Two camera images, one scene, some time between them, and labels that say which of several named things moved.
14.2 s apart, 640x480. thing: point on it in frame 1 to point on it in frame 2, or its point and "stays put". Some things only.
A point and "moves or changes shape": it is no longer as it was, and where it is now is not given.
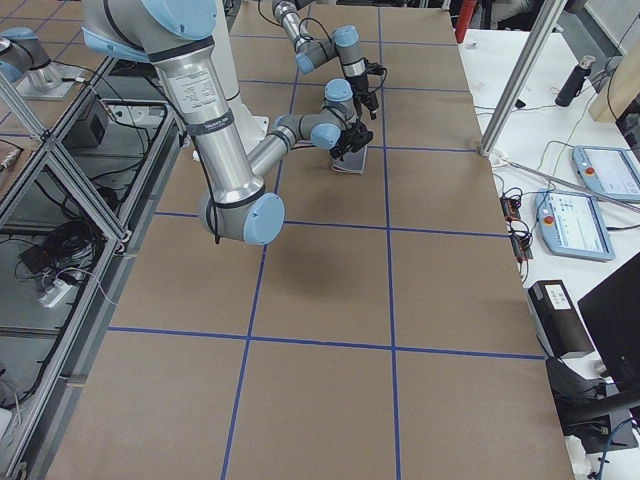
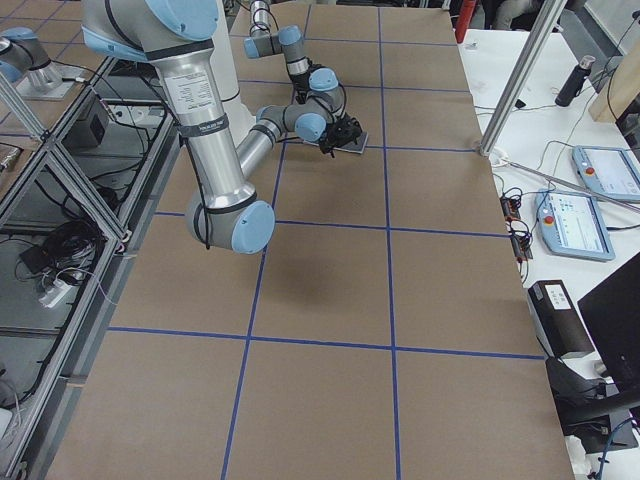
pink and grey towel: [352, 162] moves or changes shape
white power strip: [54, 293] stays put
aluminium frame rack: [77, 203] stays put
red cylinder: [466, 10] stays put
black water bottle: [573, 85] stays put
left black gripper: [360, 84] to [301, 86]
